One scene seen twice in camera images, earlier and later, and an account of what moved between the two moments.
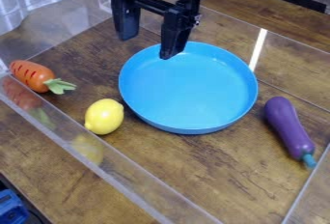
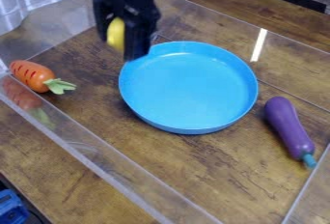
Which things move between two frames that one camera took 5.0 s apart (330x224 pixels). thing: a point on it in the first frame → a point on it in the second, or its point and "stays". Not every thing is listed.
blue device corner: (15, 211) stays
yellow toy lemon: (104, 114) → (115, 36)
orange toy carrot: (37, 77) stays
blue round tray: (192, 94) stays
